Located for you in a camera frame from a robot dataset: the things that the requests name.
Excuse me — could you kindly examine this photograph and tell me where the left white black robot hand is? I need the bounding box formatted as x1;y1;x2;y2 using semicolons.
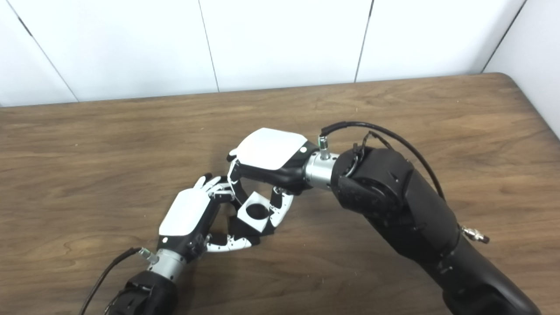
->
157;173;263;263

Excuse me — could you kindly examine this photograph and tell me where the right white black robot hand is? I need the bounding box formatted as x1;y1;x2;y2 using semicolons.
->
227;128;320;232

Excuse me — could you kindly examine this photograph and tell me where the black peg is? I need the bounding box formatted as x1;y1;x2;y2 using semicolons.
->
227;203;274;246

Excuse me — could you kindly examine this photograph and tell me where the white square piece with hole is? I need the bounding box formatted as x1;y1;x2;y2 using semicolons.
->
237;192;274;233

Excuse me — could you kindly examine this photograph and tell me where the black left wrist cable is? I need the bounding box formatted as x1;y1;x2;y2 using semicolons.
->
79;247;152;315

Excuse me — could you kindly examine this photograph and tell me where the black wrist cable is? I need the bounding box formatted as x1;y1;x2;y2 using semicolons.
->
319;121;447;202
79;247;152;315

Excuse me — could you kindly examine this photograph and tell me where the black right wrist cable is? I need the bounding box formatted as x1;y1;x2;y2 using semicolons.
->
319;121;447;202

